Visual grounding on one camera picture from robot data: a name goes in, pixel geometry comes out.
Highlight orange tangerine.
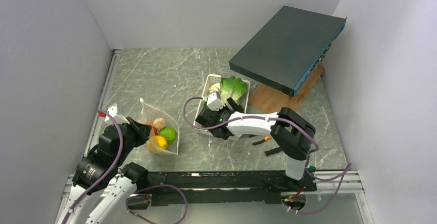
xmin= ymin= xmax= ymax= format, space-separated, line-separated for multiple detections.
xmin=146 ymin=121 xmax=158 ymax=136

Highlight wooden cutting board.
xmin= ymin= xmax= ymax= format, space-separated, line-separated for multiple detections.
xmin=248 ymin=66 xmax=324 ymax=113

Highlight green white cabbage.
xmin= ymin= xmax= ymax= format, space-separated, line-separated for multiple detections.
xmin=220 ymin=76 xmax=248 ymax=104

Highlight polka dot zip top bag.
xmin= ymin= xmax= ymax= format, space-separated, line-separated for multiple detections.
xmin=138 ymin=98 xmax=180 ymax=156

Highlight white garlic cluster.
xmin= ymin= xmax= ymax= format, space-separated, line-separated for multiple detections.
xmin=207 ymin=82 xmax=221 ymax=96

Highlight dark network switch box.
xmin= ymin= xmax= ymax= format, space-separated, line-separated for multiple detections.
xmin=229 ymin=6 xmax=347 ymax=97

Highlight light green round fruit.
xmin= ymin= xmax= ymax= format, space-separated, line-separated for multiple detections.
xmin=158 ymin=127 xmax=178 ymax=146

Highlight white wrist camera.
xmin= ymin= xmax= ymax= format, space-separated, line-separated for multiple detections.
xmin=206 ymin=91 xmax=225 ymax=111
xmin=107 ymin=103 xmax=128 ymax=125

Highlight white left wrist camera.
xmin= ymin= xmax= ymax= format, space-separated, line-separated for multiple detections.
xmin=107 ymin=103 xmax=128 ymax=125

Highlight green handled screwdriver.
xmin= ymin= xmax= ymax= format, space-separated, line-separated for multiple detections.
xmin=305 ymin=166 xmax=317 ymax=174

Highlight small garlic bulb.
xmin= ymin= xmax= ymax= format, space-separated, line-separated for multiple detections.
xmin=153 ymin=117 xmax=166 ymax=130

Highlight aluminium frame profile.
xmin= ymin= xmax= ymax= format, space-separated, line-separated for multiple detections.
xmin=55 ymin=49 xmax=123 ymax=223

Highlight orange handled pliers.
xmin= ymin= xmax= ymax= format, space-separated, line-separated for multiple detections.
xmin=252 ymin=136 xmax=272 ymax=146

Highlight white perforated plastic basket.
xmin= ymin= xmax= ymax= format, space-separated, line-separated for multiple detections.
xmin=195 ymin=74 xmax=251 ymax=141

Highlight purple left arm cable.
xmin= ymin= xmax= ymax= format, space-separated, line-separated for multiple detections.
xmin=61 ymin=109 xmax=189 ymax=224

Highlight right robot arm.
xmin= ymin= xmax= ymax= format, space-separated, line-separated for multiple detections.
xmin=192 ymin=107 xmax=318 ymax=191

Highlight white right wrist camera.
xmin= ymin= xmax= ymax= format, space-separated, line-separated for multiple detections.
xmin=206 ymin=91 xmax=225 ymax=111

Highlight black hammer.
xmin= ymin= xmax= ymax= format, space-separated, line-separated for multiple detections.
xmin=264 ymin=147 xmax=282 ymax=157

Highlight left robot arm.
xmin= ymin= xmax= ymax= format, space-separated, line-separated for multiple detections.
xmin=58 ymin=117 xmax=154 ymax=223

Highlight yellow lemon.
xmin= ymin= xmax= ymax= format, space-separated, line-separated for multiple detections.
xmin=146 ymin=135 xmax=168 ymax=153

